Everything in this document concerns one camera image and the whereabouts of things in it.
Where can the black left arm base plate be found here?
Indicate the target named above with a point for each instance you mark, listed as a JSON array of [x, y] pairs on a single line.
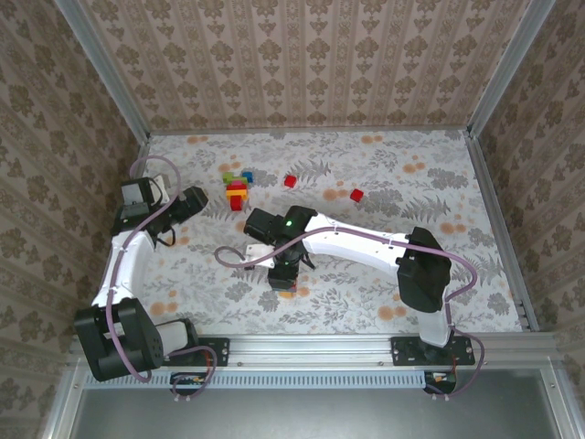
[[221, 347]]

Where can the aluminium corner post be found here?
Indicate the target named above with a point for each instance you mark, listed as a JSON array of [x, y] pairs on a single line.
[[507, 68], [105, 73]]

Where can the small red lego brick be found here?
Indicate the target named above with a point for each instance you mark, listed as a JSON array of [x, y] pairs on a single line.
[[356, 195], [237, 205], [290, 181]]

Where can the grey metal panel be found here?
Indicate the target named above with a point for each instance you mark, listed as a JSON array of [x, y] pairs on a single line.
[[320, 416]]

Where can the orange lego brick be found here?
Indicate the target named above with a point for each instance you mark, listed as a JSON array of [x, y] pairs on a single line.
[[234, 193]]

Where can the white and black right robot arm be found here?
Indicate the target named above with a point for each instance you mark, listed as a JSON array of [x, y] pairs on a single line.
[[352, 242]]

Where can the magenta lego brick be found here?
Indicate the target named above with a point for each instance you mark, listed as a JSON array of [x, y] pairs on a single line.
[[238, 184]]

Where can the aluminium side rail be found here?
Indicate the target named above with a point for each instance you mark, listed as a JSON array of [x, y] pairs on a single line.
[[139, 164], [498, 219]]

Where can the thin aluminium back rail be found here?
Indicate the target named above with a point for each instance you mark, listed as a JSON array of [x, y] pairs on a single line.
[[311, 130]]

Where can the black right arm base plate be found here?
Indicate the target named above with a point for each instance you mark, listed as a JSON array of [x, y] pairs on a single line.
[[404, 352]]

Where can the aluminium mounting rail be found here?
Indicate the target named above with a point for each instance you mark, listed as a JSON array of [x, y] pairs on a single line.
[[311, 347]]

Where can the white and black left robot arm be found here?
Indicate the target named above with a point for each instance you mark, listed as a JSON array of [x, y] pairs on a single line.
[[128, 270]]

